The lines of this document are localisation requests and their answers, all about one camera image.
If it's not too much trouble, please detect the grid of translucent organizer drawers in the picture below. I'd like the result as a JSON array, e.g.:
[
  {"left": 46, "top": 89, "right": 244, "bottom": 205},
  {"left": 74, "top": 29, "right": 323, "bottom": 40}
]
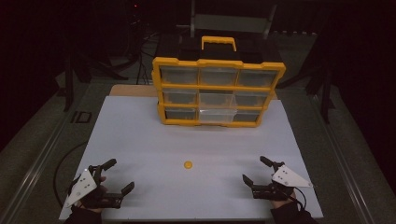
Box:
[{"left": 159, "top": 66, "right": 279, "bottom": 123}]

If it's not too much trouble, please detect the black tripod stand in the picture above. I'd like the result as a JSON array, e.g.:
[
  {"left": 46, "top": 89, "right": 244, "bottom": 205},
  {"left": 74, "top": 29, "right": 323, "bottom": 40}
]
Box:
[
  {"left": 55, "top": 43, "right": 129, "bottom": 113},
  {"left": 276, "top": 18, "right": 337, "bottom": 125}
]

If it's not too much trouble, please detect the yellow black storage organizer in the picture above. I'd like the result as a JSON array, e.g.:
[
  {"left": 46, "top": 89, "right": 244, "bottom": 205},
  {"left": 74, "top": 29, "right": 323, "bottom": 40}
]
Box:
[{"left": 151, "top": 33, "right": 287, "bottom": 129}]

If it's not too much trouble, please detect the long black floor cable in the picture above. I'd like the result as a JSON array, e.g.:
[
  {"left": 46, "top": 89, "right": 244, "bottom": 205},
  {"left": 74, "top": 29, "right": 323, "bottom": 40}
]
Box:
[{"left": 52, "top": 141, "right": 90, "bottom": 209}]

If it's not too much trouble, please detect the yellow organizer carry handle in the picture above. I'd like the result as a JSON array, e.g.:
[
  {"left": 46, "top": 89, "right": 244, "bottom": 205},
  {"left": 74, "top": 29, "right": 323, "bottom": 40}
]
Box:
[{"left": 201, "top": 35, "right": 238, "bottom": 53}]

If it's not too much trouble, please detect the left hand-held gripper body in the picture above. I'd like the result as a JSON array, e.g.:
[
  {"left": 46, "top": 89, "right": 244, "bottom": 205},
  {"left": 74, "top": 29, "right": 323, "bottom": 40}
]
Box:
[{"left": 64, "top": 165, "right": 123, "bottom": 210}]

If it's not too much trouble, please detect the grey metal frame stand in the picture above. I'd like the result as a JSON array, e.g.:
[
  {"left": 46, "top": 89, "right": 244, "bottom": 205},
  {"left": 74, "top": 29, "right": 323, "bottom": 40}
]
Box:
[{"left": 177, "top": 0, "right": 278, "bottom": 41}]

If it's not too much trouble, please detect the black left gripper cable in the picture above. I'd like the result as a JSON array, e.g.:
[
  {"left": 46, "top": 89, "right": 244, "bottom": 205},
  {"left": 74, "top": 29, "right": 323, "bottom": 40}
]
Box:
[{"left": 67, "top": 173, "right": 82, "bottom": 197}]

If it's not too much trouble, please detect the clear plastic drawer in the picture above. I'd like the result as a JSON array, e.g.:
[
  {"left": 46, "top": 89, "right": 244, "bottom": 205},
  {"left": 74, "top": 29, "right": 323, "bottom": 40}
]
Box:
[{"left": 198, "top": 106, "right": 238, "bottom": 125}]

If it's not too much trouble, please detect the person's right hand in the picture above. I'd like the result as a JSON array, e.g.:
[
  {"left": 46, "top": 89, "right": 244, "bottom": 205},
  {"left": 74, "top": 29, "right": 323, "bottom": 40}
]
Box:
[{"left": 270, "top": 190, "right": 299, "bottom": 210}]

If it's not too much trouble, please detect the wooden table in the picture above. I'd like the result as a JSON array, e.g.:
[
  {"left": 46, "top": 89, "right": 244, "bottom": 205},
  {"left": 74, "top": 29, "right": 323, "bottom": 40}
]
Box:
[{"left": 108, "top": 84, "right": 278, "bottom": 101}]

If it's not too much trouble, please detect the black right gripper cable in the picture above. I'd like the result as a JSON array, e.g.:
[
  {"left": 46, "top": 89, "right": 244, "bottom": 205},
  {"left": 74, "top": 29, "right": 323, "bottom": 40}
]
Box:
[{"left": 292, "top": 186, "right": 308, "bottom": 214}]

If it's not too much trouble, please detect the person's left hand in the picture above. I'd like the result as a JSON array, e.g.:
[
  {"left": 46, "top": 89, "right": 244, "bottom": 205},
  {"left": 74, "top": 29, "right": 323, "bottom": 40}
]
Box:
[{"left": 78, "top": 175, "right": 108, "bottom": 215}]

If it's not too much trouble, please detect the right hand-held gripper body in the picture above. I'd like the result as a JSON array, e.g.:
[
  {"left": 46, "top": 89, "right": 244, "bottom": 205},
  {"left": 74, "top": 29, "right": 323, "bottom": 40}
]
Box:
[{"left": 251, "top": 161, "right": 314, "bottom": 202}]

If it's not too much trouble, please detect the grey metal floor rail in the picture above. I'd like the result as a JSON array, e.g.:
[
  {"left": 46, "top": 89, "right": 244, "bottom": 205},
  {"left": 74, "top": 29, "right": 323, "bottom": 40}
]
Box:
[
  {"left": 307, "top": 91, "right": 376, "bottom": 224},
  {"left": 0, "top": 81, "right": 96, "bottom": 224}
]

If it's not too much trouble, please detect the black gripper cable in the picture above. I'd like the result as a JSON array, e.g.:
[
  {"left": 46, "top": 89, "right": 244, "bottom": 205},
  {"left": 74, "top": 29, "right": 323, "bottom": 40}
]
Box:
[
  {"left": 67, "top": 173, "right": 82, "bottom": 197},
  {"left": 292, "top": 186, "right": 308, "bottom": 214}
]

